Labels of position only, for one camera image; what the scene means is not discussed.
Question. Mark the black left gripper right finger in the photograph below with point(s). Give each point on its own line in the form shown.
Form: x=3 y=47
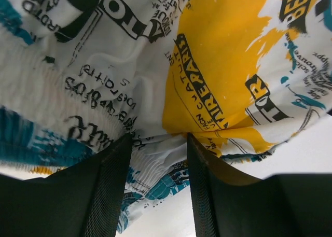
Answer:
x=229 y=202

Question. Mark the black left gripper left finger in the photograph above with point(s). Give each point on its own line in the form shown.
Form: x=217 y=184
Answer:
x=82 y=200

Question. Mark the patterned white yellow teal shorts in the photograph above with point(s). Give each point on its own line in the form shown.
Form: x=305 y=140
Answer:
x=242 y=76

